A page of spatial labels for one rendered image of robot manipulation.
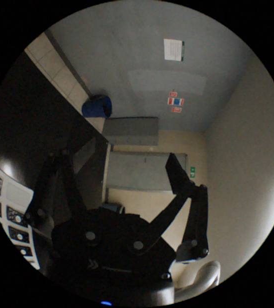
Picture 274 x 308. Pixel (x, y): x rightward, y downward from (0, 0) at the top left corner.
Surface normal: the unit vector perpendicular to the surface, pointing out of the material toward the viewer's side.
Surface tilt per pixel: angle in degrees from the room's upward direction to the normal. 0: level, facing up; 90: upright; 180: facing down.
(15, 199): 0
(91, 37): 90
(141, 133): 90
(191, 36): 90
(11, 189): 0
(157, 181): 90
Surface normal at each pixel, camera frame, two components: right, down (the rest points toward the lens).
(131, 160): -0.15, -0.26
